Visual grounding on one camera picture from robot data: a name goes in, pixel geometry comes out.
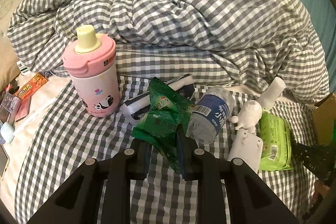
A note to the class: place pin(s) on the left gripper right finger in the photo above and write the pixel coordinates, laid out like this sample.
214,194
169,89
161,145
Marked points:
228,191

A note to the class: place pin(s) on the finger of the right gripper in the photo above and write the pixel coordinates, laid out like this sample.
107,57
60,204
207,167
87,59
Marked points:
318,159

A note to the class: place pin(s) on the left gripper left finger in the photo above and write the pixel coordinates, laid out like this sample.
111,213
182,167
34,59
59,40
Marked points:
98,190

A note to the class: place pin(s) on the green wet wipes pack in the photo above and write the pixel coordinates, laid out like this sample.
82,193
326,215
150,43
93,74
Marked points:
276,136

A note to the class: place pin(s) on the white rectangular plastic case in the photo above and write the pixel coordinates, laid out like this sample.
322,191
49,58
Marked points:
247,147

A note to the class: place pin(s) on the green medicine sachet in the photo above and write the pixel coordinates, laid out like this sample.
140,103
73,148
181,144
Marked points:
158,127

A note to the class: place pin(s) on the person's right hand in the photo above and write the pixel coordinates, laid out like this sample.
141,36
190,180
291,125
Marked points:
320,190

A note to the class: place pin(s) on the brown cardboard box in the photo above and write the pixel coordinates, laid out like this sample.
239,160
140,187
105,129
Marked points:
324,120

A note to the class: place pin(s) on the grey gingham bed sheet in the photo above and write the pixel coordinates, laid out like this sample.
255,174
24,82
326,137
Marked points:
68,135

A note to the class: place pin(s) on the white spray bottle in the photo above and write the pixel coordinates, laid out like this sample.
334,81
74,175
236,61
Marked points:
268,98

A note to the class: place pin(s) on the small white plush toy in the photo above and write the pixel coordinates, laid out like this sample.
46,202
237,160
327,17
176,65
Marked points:
248,117

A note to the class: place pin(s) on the smartphone on bed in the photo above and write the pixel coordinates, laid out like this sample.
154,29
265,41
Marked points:
4,161

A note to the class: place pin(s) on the small plastic water bottle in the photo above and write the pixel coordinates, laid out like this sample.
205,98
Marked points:
210,115

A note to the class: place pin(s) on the light blue small bottle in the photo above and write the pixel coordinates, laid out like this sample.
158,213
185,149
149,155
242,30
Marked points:
7,133

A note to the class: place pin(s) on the pink flat packet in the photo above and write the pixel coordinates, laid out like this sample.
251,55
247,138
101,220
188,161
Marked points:
14,109

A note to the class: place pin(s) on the red orange snack packet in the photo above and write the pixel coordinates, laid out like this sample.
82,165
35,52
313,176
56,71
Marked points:
31,87

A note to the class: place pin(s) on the pink kids water bottle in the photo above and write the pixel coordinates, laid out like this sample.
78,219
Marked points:
91,63

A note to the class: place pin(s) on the cream tufted headboard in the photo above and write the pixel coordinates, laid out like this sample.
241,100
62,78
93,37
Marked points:
9,68

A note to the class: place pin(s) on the grey gingham duvet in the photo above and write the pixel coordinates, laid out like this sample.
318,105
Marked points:
228,42

